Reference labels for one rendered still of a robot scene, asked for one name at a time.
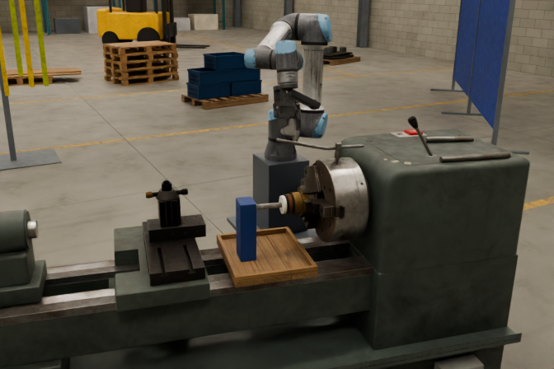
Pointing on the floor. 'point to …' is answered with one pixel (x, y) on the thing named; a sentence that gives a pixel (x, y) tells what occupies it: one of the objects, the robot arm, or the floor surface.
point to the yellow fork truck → (140, 16)
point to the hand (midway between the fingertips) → (297, 140)
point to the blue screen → (485, 35)
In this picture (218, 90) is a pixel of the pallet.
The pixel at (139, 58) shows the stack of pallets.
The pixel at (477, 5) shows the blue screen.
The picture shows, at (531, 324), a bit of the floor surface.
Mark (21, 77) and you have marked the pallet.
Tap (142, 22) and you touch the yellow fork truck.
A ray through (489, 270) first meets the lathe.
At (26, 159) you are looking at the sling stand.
